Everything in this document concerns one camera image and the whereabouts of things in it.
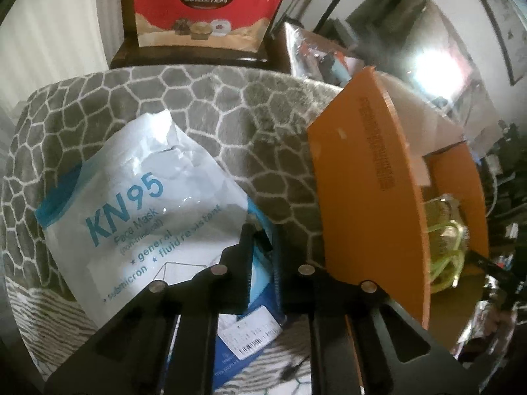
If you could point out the red Collection gift bag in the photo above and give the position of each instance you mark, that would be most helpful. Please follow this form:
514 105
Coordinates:
164 8

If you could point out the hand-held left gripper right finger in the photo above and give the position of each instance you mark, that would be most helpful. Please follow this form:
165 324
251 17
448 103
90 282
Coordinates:
279 279

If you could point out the grey cobble-pattern blanket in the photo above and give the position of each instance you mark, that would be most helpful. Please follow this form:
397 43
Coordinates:
247 123

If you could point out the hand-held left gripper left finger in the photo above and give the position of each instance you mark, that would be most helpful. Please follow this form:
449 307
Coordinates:
246 279

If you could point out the blue packet with white label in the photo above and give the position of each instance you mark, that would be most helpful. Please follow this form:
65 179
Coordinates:
257 292

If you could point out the glossy dark screen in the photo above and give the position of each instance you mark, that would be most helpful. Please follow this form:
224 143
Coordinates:
411 16

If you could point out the dark wooden shelf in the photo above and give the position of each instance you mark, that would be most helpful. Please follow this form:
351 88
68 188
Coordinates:
123 57

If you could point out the orange cardboard box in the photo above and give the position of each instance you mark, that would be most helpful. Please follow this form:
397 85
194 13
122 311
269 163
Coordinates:
350 173

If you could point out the white face mask packet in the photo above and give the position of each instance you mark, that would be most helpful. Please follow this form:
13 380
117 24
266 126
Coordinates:
144 181

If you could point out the light blue tube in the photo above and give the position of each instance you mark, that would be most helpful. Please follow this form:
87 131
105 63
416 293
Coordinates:
339 70

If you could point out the framed ink painting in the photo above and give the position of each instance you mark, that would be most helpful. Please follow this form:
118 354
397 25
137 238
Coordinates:
504 37

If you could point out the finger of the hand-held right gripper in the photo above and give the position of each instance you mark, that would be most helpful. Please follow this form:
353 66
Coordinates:
494 267

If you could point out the foil-lined cardboard box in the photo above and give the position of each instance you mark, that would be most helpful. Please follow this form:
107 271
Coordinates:
300 49

